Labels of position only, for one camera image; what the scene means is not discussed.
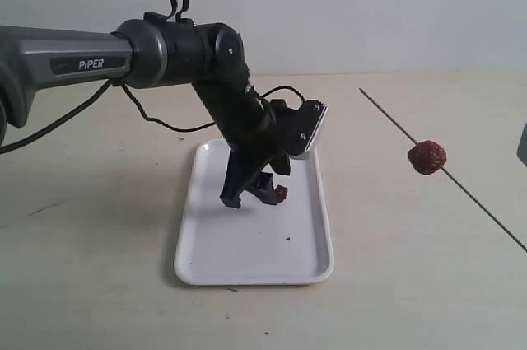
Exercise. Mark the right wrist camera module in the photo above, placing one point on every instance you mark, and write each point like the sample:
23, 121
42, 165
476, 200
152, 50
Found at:
521, 151

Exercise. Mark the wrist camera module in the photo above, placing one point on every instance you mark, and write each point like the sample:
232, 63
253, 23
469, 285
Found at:
304, 129
521, 151

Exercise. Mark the white rectangular plastic tray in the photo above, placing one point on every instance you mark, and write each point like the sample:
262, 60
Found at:
256, 244

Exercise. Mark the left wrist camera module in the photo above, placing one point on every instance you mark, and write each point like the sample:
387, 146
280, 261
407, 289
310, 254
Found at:
304, 129

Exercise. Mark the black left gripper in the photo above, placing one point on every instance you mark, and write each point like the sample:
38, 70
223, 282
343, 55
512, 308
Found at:
254, 128

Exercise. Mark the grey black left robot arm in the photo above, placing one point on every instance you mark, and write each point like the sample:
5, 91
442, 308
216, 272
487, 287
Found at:
148, 53

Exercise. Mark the red date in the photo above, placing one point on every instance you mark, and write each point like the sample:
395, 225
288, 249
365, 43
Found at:
427, 157
281, 193

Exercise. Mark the thin metal skewer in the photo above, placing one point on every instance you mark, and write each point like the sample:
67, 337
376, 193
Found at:
452, 178

